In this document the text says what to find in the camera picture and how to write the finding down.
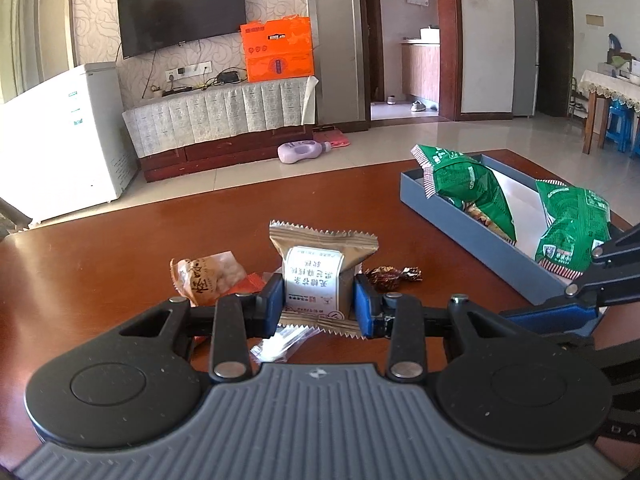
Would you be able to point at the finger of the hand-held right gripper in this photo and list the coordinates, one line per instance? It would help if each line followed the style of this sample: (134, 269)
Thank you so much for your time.
(555, 319)

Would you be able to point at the tv cabinet with cloth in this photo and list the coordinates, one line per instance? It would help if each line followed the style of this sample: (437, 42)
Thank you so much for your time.
(215, 115)

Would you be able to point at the black wall television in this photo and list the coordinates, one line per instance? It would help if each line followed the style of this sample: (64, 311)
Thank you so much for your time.
(180, 10)

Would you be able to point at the pale curtain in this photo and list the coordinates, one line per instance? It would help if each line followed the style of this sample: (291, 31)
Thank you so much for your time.
(30, 20)

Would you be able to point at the blue plastic stool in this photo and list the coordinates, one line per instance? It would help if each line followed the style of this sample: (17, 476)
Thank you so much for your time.
(617, 125)

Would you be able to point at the white chest freezer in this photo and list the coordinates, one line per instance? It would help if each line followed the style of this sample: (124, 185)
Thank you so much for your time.
(65, 150)

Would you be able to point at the dark wooden TV cabinet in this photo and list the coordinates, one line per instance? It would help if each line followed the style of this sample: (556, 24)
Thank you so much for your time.
(230, 152)

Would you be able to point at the beige snack packet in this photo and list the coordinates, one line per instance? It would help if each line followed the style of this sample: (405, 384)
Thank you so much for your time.
(315, 280)

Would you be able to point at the orange gift box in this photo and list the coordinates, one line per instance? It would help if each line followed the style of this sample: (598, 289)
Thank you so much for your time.
(277, 50)

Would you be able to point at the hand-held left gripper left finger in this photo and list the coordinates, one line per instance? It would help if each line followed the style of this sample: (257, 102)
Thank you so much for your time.
(272, 306)

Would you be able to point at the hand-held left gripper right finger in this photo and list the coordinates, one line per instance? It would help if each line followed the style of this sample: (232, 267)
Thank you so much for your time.
(364, 310)

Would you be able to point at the kitchen counter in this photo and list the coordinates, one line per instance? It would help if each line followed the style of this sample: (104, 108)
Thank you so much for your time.
(420, 67)

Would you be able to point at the pink floor scale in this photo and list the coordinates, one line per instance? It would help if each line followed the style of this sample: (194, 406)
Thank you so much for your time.
(332, 137)

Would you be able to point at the white wall power strip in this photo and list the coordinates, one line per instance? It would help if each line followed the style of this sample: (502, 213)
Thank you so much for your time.
(187, 70)

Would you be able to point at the orange snack packet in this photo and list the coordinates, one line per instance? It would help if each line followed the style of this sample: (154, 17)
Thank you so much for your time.
(210, 276)

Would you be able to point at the dining table with lace cloth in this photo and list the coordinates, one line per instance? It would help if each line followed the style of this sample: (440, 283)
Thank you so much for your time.
(607, 87)

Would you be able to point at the green snack bag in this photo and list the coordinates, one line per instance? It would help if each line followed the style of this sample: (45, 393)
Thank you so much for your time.
(470, 186)
(570, 232)

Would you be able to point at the yellow wall notice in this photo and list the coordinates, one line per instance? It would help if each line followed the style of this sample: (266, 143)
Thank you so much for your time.
(595, 20)

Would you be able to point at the black set-top box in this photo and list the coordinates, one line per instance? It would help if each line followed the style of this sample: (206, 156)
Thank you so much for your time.
(229, 77)

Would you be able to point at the purple detergent bottle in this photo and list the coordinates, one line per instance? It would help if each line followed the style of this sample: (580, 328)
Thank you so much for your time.
(300, 153)

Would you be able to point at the grey cardboard box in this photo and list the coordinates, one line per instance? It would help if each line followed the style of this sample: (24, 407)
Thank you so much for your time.
(450, 216)

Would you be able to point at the brown wrapped candy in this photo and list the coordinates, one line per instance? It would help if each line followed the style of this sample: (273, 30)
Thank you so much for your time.
(392, 277)

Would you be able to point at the clear sunflower seed packet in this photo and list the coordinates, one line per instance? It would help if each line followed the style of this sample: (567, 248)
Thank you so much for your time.
(280, 346)

